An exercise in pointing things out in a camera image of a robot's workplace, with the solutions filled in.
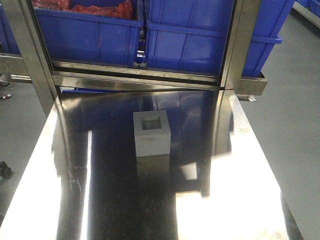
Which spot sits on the gray square hollow base block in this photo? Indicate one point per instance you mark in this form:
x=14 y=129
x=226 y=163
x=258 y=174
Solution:
x=152 y=133

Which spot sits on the blue plastic bin right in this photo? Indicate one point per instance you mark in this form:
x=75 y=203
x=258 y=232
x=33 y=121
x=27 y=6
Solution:
x=191 y=35

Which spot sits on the blue plastic bin with red contents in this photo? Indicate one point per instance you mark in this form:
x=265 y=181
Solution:
x=91 y=38

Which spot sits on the red mesh bag contents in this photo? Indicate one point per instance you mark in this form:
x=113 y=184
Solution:
x=123 y=10

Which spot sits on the black caster wheel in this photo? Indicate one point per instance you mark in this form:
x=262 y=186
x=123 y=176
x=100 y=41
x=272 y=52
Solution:
x=5 y=170

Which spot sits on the stainless steel rack frame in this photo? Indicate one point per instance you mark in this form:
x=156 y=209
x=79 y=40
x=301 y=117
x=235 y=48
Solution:
x=33 y=64

